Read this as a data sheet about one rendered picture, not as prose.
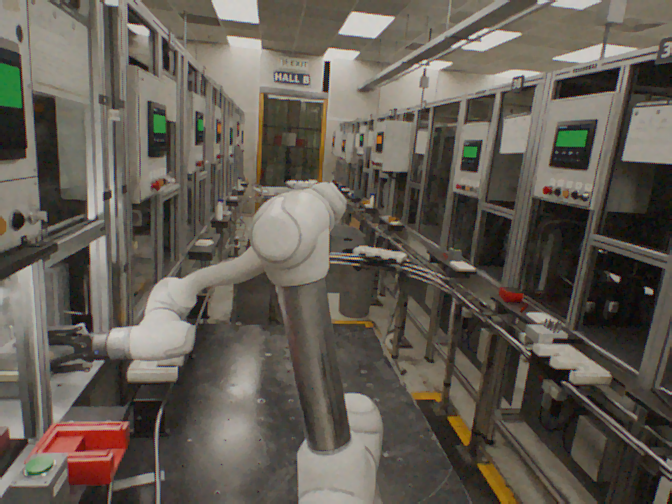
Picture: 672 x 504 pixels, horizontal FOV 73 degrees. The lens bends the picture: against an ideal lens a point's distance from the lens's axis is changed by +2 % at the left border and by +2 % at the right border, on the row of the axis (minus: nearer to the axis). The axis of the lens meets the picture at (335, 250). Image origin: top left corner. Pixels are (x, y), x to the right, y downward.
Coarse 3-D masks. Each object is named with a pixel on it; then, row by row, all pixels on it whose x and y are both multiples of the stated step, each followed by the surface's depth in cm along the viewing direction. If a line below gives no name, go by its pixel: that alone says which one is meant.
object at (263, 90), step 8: (264, 88) 883; (272, 88) 885; (280, 96) 895; (288, 96) 896; (296, 96) 898; (304, 96) 897; (312, 96) 899; (320, 96) 901; (320, 152) 928; (320, 160) 932; (256, 168) 918; (320, 168) 936; (256, 176) 922; (320, 176) 940; (256, 192) 930; (256, 200) 933; (256, 208) 937
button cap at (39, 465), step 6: (42, 456) 78; (48, 456) 78; (30, 462) 76; (36, 462) 76; (42, 462) 77; (48, 462) 77; (30, 468) 75; (36, 468) 75; (42, 468) 75; (48, 468) 76; (30, 474) 75; (36, 474) 75
